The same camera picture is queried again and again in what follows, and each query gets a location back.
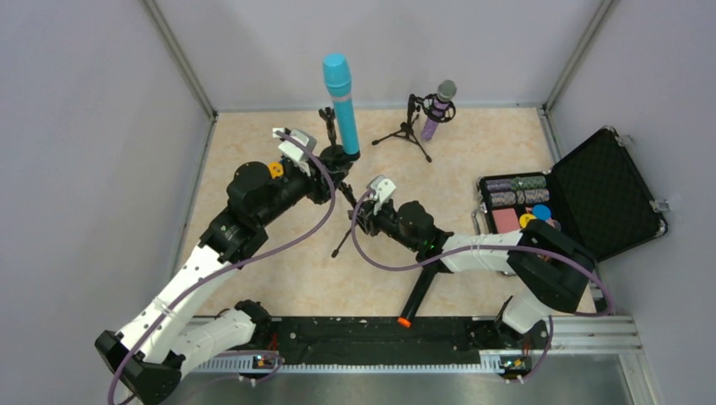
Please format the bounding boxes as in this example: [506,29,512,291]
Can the tripod stand with clip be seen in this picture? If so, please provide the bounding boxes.
[330,181,357,259]

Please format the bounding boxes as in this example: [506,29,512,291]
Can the round base clamp stand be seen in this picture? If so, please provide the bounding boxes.
[318,107,351,165]

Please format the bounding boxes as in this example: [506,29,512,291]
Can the tripod stand with shock mount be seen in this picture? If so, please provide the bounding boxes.
[372,94,456,163]

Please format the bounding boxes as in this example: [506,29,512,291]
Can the blue plastic tube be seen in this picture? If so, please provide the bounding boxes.
[323,53,361,158]

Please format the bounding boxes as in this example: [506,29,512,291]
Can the purple glitter microphone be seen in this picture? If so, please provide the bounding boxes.
[420,79,457,141]

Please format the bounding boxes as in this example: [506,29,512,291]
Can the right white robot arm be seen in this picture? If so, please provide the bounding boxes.
[349,201,596,334]

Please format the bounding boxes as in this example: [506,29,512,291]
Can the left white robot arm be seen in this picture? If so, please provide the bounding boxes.
[95,156,351,404]

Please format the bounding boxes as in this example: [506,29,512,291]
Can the yellow traffic light brick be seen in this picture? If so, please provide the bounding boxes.
[268,161,285,179]

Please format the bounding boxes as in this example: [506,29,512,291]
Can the black microphone orange end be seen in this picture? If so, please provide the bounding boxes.
[397,262,441,328]

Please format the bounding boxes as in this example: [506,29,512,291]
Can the pink block in case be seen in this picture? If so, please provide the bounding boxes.
[491,208,521,234]

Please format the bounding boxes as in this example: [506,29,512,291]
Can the yellow round chip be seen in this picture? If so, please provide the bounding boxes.
[518,213,536,229]

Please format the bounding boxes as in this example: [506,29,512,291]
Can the poker chip stacks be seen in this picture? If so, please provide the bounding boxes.
[485,175,551,208]

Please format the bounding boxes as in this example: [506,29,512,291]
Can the blue round chip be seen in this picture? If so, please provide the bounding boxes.
[532,204,552,221]

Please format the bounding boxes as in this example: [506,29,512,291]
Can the open black carrying case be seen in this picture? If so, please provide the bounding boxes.
[475,126,669,262]

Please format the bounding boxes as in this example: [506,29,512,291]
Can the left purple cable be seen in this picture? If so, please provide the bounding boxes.
[106,132,338,405]

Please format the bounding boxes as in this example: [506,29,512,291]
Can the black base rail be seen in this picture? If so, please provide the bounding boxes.
[238,316,549,366]

